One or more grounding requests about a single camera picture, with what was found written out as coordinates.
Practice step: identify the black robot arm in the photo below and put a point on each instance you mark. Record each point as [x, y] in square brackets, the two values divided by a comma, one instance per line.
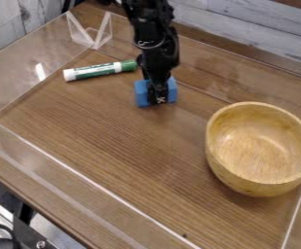
[150, 18]

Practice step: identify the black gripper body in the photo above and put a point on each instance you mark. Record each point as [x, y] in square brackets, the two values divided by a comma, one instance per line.
[159, 54]

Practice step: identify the blue foam block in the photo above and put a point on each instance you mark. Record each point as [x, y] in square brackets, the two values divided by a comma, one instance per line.
[142, 93]

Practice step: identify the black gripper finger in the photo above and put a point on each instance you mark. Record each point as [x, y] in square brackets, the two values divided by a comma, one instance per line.
[156, 92]

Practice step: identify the clear acrylic triangular bracket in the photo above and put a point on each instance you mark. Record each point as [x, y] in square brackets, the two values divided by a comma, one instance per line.
[88, 36]

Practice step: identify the clear acrylic tray wall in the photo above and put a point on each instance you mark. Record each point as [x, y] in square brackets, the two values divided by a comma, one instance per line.
[92, 214]

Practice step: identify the green white marker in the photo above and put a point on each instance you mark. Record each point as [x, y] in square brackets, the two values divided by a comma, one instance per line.
[99, 70]

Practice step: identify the brown wooden bowl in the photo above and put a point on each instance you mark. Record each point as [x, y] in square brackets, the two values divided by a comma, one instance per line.
[252, 148]

